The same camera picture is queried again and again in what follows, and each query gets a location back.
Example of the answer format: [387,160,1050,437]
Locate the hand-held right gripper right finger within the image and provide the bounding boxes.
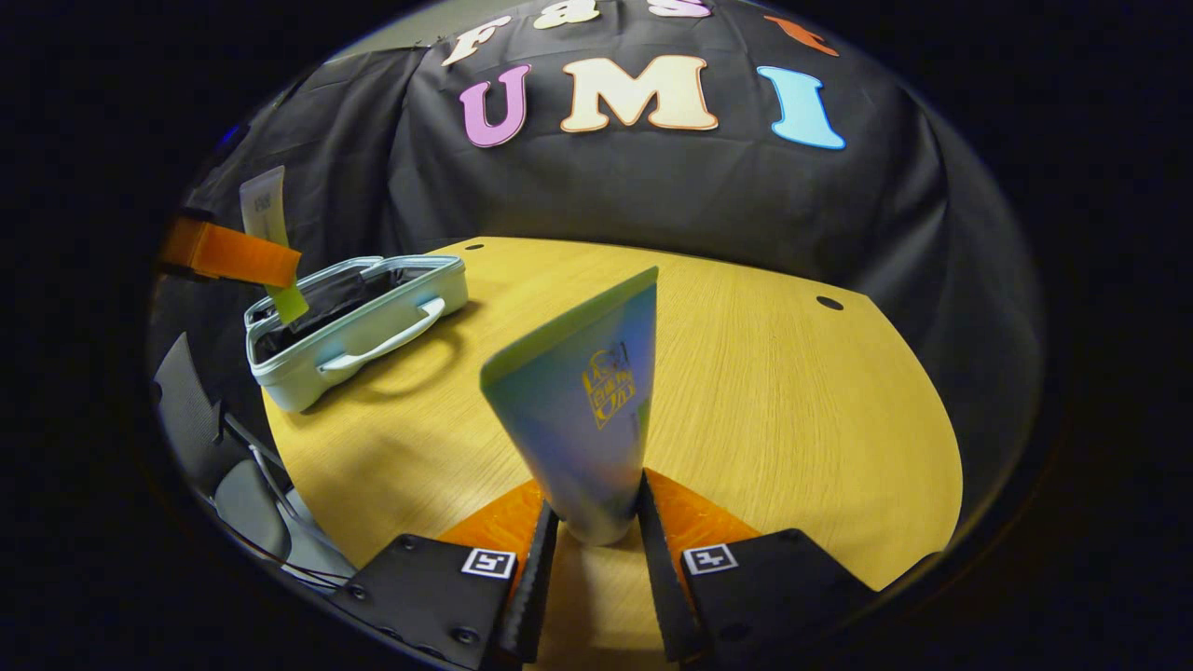
[636,469,884,671]

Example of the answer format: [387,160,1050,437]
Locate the white and green tube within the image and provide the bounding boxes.
[239,166,310,325]

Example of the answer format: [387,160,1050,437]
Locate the black backdrop cloth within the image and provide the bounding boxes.
[149,0,1045,560]

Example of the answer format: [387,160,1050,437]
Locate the light blue small suitcase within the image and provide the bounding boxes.
[244,253,470,414]

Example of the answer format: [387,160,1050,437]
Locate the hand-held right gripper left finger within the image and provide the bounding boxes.
[328,478,560,671]

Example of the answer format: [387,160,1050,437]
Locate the blue and green tube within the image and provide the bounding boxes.
[479,266,659,547]

